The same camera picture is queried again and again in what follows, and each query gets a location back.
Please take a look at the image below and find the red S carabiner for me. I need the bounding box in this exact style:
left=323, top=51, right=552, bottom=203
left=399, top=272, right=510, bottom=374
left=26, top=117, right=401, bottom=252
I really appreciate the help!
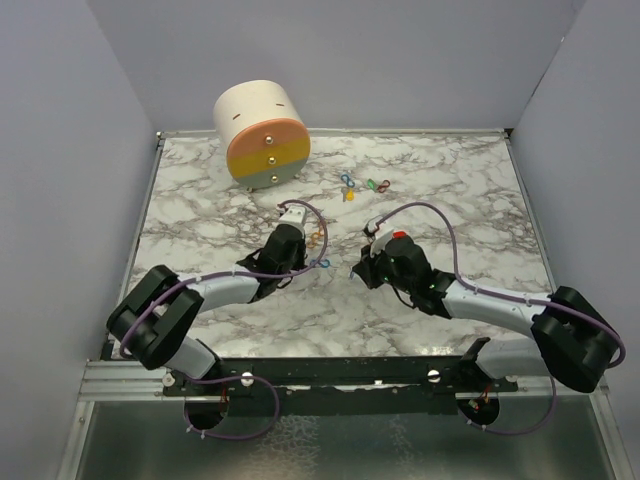
left=376, top=180, right=390, bottom=193

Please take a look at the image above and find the blue S carabiner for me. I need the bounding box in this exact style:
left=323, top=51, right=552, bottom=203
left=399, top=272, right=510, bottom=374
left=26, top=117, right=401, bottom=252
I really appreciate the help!
left=312, top=259, right=331, bottom=269
left=340, top=174, right=355, bottom=188

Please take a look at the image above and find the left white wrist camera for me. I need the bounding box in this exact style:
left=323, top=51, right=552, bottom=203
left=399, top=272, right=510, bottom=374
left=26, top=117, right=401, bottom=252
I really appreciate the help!
left=277, top=205, right=308, bottom=233

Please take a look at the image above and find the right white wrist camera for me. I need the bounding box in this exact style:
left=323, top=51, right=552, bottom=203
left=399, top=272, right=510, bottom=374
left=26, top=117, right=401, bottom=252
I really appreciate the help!
left=363, top=218, right=396, bottom=257

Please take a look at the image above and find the orange S carabiner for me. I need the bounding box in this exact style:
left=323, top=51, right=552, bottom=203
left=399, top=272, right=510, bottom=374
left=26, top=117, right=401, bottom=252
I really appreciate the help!
left=306, top=230, right=325, bottom=249

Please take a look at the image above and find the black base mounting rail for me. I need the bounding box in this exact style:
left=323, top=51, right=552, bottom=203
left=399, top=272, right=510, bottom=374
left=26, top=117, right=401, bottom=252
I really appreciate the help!
left=163, top=355, right=517, bottom=417

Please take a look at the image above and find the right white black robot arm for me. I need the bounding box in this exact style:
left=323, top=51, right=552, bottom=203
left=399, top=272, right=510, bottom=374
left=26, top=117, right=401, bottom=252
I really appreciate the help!
left=353, top=234, right=619, bottom=393

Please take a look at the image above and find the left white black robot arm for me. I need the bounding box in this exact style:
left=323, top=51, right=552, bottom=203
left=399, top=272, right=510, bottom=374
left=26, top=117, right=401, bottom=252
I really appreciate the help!
left=125, top=224, right=306, bottom=395

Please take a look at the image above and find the round three-drawer storage box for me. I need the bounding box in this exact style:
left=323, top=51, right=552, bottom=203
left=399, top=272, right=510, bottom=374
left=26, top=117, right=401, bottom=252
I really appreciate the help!
left=213, top=80, right=311, bottom=190

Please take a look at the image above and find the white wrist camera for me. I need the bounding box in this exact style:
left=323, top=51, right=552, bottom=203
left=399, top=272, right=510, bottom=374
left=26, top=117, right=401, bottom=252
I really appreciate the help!
left=363, top=218, right=396, bottom=257
left=277, top=205, right=308, bottom=233

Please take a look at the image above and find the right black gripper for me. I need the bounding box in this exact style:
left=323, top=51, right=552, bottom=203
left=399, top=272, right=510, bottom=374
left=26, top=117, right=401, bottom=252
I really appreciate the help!
left=353, top=238, right=414, bottom=295

